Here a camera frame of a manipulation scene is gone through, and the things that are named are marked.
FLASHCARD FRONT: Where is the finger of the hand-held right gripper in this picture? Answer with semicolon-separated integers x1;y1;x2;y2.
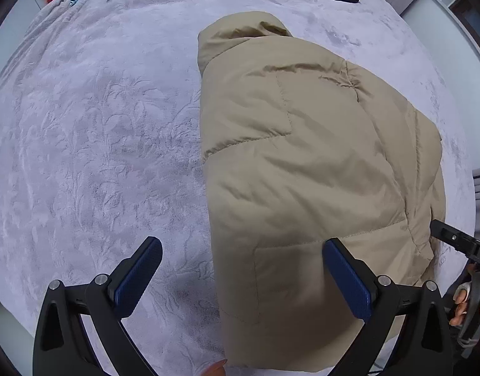
430;219;476;258

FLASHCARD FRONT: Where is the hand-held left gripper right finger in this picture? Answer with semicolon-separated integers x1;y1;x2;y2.
321;237;455;376

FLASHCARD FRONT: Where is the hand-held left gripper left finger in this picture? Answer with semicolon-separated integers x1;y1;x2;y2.
34;236;164;376

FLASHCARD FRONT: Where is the beige puffer jacket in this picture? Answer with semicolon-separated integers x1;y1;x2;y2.
197;11;447;373

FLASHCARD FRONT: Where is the person's right hand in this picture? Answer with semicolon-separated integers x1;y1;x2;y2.
449;281;476;327

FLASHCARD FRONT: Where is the person's left hand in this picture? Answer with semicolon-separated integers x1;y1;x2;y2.
203;358;229;376

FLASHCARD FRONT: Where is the lilac embossed blanket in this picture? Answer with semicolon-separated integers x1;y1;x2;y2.
0;0;477;376

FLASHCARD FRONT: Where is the white door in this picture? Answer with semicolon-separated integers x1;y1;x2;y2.
381;0;480;50

